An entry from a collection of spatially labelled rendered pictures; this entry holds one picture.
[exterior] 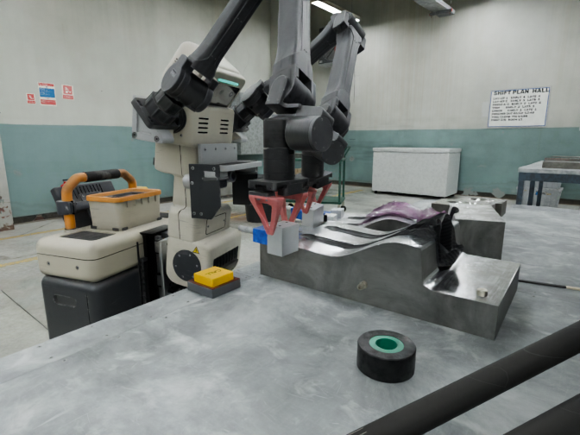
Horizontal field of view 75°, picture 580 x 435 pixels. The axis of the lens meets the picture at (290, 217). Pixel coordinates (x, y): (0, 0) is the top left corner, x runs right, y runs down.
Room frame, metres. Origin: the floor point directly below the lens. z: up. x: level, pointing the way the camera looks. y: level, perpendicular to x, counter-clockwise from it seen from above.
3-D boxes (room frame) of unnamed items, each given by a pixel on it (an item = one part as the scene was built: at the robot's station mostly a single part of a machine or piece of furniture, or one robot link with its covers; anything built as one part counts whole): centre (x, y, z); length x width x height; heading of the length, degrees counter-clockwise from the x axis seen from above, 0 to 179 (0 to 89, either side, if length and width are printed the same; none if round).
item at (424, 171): (7.63, -2.52, 0.47); 1.52 x 0.77 x 0.94; 51
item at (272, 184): (0.69, 0.02, 1.06); 0.10 x 0.07 x 0.07; 143
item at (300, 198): (0.70, 0.01, 0.99); 0.07 x 0.07 x 0.09; 53
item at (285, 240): (0.71, 0.05, 0.94); 0.13 x 0.05 x 0.05; 52
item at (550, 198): (6.27, -4.17, 0.16); 0.60 x 0.42 x 0.33; 47
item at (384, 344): (0.48, -0.14, 0.82); 0.08 x 0.08 x 0.04
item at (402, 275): (0.80, -0.21, 0.87); 0.50 x 0.26 x 0.14; 53
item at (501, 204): (1.60, -0.82, 0.83); 0.17 x 0.13 x 0.06; 53
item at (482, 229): (1.14, -0.36, 0.86); 0.50 x 0.26 x 0.11; 70
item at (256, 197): (0.68, 0.03, 0.99); 0.07 x 0.07 x 0.09; 53
